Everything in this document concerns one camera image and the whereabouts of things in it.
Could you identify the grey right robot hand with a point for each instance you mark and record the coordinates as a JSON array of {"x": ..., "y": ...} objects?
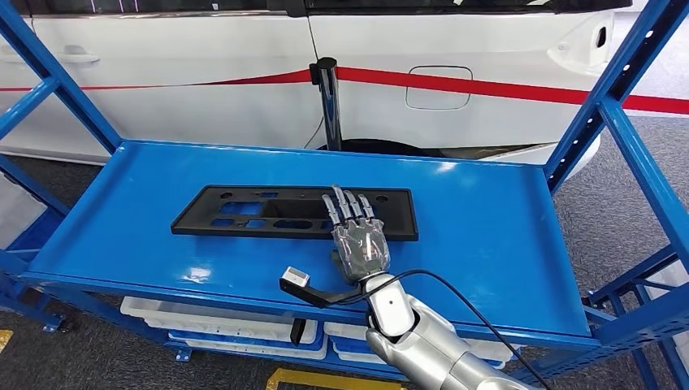
[{"x": 363, "y": 247}]

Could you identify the long black plastic frame part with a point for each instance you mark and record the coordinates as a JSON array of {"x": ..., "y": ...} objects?
[{"x": 398, "y": 215}]

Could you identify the black angled plastic part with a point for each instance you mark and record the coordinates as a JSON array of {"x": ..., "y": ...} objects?
[{"x": 297, "y": 331}]

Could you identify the white plastic storage bin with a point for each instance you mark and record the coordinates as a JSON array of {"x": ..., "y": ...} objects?
[
  {"x": 484, "y": 350},
  {"x": 355, "y": 358},
  {"x": 161, "y": 312},
  {"x": 242, "y": 349}
]

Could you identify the yellow floor tape square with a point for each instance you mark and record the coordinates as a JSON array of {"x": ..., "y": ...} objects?
[
  {"x": 4, "y": 339},
  {"x": 323, "y": 379}
]

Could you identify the red barrier belt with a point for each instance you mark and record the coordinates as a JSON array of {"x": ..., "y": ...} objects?
[
  {"x": 484, "y": 87},
  {"x": 280, "y": 78}
]

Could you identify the white car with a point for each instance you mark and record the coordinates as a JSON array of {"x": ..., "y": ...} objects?
[{"x": 161, "y": 107}]

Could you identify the translucent white storage bin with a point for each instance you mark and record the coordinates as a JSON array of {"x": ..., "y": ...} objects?
[
  {"x": 19, "y": 212},
  {"x": 670, "y": 282}
]

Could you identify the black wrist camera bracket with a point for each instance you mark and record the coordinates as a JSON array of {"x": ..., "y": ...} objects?
[{"x": 323, "y": 297}]

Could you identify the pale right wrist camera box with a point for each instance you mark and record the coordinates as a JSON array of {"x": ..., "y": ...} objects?
[{"x": 296, "y": 277}]

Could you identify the black stanchion post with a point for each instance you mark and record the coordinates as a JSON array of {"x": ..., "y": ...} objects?
[{"x": 329, "y": 107}]

